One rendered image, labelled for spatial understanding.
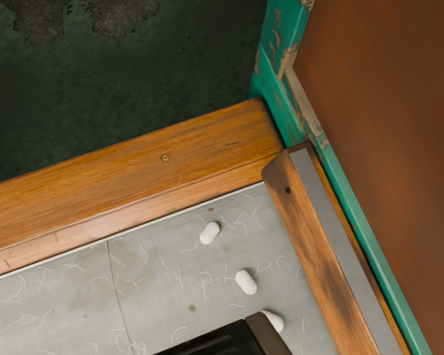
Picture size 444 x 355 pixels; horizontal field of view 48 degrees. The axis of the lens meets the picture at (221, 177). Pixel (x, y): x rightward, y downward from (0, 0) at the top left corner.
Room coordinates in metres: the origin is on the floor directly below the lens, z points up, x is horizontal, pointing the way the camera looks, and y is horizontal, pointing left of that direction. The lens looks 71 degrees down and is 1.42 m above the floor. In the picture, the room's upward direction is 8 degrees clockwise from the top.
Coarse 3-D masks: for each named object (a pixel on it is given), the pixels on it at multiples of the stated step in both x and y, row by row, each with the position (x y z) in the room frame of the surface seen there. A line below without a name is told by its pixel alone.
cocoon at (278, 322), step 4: (264, 312) 0.06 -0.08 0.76; (268, 312) 0.06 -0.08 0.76; (268, 316) 0.05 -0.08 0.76; (272, 316) 0.05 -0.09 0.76; (276, 316) 0.05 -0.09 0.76; (272, 320) 0.05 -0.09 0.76; (276, 320) 0.05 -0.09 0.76; (280, 320) 0.05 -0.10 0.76; (272, 324) 0.04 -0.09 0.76; (276, 324) 0.04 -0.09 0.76; (280, 324) 0.04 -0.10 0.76; (276, 328) 0.04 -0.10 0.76; (280, 328) 0.04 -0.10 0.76
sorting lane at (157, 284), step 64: (256, 192) 0.22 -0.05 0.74; (64, 256) 0.09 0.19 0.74; (128, 256) 0.10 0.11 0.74; (192, 256) 0.12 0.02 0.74; (256, 256) 0.13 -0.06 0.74; (0, 320) 0.00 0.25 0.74; (64, 320) 0.01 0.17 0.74; (128, 320) 0.02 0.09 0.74; (192, 320) 0.03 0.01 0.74; (320, 320) 0.06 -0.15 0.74
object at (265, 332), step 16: (240, 320) 0.02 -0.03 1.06; (256, 320) 0.02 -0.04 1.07; (208, 336) 0.01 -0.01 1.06; (224, 336) 0.01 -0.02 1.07; (240, 336) 0.01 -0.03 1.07; (256, 336) 0.01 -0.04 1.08; (272, 336) 0.01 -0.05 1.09; (160, 352) 0.00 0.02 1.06; (176, 352) 0.00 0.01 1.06; (192, 352) 0.00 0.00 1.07; (208, 352) 0.00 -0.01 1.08; (224, 352) 0.00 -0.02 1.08; (240, 352) 0.00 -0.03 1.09; (256, 352) 0.00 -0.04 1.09; (272, 352) 0.00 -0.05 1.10; (288, 352) 0.01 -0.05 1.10
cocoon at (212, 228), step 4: (208, 224) 0.16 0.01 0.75; (212, 224) 0.16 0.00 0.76; (216, 224) 0.16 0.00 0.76; (208, 228) 0.15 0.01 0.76; (212, 228) 0.15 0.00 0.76; (216, 228) 0.16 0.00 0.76; (204, 232) 0.15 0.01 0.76; (208, 232) 0.15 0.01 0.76; (212, 232) 0.15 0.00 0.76; (216, 232) 0.15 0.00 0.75; (200, 236) 0.14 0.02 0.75; (204, 236) 0.14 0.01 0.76; (208, 236) 0.14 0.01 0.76; (212, 236) 0.14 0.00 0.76; (204, 240) 0.14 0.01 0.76; (208, 240) 0.14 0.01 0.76; (212, 240) 0.14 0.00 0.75
